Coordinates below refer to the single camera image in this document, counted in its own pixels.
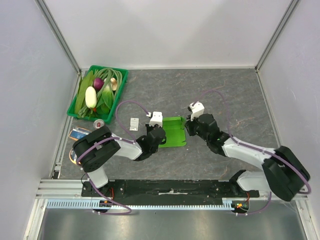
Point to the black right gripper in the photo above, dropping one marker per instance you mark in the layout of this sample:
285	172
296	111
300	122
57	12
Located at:
191	125

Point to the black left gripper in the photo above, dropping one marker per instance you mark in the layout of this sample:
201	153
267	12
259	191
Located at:
149	127

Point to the green paper box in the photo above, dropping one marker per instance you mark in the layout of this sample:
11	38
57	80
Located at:
174	128

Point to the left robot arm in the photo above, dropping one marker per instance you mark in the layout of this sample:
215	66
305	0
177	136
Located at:
95	149

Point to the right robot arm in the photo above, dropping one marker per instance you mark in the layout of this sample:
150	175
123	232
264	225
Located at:
280	170

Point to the small white plastic bag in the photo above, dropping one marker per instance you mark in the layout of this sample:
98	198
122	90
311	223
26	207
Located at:
134	124

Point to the red blue drink can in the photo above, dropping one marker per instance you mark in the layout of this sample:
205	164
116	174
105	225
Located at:
98	123

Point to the green bok choy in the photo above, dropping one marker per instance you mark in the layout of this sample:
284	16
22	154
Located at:
105	101

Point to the beige mushroom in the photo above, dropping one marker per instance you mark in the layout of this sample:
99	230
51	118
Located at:
113	84

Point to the green plastic tray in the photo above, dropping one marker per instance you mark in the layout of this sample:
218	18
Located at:
106	118

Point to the white eggplant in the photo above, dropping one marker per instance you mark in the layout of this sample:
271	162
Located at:
90	97

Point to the green long beans bundle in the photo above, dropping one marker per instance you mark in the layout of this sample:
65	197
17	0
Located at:
105	74

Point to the purple onion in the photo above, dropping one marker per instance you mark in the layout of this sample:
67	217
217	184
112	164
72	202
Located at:
98	83

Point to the yellow tape roll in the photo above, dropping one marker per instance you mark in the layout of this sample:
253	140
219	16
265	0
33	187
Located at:
73	157

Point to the large green leaf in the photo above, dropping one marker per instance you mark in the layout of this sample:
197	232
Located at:
86	82

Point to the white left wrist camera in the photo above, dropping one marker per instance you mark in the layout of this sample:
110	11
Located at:
156	119

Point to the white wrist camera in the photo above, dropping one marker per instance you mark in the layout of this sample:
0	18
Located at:
156	119
197	109

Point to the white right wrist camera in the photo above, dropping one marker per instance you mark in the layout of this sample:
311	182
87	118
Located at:
197	109

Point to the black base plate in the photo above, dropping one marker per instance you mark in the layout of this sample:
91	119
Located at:
173	191

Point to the slotted cable duct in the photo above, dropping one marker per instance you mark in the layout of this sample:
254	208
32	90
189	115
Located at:
100	204

